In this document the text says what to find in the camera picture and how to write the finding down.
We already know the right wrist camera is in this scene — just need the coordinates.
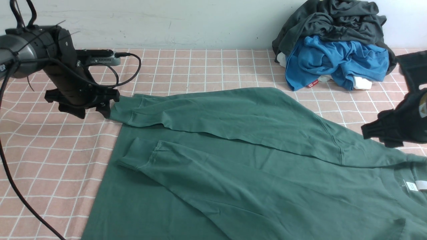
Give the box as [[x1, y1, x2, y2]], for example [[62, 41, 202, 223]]
[[396, 50, 427, 92]]

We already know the blue garment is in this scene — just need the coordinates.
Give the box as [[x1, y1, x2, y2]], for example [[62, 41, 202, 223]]
[[285, 36, 389, 91]]

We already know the dark grey garment pile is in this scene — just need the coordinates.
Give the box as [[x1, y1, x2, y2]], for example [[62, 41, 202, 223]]
[[272, 0, 397, 74]]

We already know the pink grid tablecloth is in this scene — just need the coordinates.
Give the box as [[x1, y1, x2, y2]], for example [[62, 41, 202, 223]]
[[1, 50, 407, 239]]

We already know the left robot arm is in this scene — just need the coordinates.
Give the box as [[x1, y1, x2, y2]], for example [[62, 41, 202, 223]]
[[1, 25, 120, 119]]

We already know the green long sleeve shirt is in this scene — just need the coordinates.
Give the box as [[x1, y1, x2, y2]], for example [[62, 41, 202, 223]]
[[81, 88, 426, 240]]

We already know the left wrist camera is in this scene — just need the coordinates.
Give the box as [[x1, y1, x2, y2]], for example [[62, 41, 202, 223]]
[[76, 50, 121, 66]]

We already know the left black cable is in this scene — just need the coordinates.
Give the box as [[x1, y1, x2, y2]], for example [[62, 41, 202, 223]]
[[0, 0, 142, 240]]

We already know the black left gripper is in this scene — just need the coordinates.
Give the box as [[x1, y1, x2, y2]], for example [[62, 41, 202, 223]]
[[44, 62, 120, 119]]

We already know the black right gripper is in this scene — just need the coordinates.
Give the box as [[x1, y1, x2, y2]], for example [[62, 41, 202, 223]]
[[361, 88, 427, 148]]

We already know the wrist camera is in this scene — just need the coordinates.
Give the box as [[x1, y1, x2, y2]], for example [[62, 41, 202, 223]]
[[396, 50, 427, 92], [76, 50, 121, 66]]

